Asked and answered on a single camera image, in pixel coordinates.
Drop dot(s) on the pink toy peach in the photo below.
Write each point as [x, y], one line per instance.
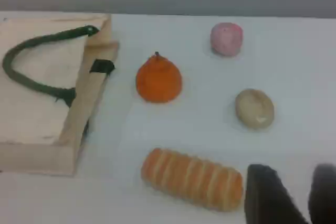
[226, 39]

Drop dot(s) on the orange toy fruit with stem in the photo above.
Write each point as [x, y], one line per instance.
[158, 79]

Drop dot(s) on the striped orange bread roll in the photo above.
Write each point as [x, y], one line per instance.
[191, 179]

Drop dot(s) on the beige toy potato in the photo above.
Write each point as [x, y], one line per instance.
[254, 108]

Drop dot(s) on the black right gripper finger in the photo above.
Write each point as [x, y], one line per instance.
[267, 200]
[324, 197]

